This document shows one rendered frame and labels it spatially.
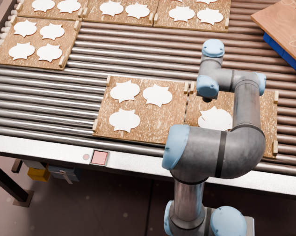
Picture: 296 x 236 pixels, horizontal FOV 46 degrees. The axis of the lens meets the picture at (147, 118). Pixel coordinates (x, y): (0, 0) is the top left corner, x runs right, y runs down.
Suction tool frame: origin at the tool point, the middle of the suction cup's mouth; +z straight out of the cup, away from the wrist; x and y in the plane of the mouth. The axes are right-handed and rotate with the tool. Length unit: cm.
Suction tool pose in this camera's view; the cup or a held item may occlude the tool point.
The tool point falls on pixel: (207, 98)
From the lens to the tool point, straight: 147.9
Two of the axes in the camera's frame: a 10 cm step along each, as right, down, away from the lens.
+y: -9.6, -2.0, 2.1
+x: -2.8, 8.3, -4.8
